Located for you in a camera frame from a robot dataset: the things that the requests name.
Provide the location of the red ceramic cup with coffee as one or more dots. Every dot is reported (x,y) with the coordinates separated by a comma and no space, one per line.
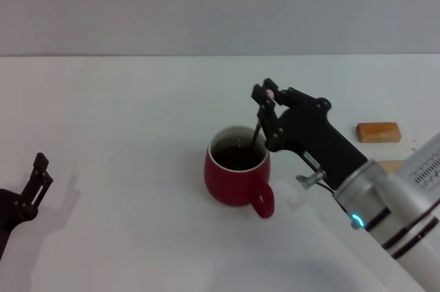
(227,189)

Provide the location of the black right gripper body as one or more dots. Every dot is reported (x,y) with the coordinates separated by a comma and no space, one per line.
(316,137)

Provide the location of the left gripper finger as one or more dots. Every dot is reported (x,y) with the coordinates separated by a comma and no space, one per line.
(38,185)

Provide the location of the silver right camera mount screw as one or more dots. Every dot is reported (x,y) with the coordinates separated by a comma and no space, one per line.
(311,179)

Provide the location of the light wooden block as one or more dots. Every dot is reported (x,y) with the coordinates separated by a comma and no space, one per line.
(392,166)

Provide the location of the orange stained wooden block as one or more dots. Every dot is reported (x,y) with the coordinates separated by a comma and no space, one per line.
(376,133)

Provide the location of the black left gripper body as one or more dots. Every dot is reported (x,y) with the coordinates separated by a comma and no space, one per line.
(8,209)

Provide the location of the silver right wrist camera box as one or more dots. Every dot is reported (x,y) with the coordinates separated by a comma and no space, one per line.
(426,168)

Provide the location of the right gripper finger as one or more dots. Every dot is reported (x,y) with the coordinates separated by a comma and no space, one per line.
(285,94)
(271,123)

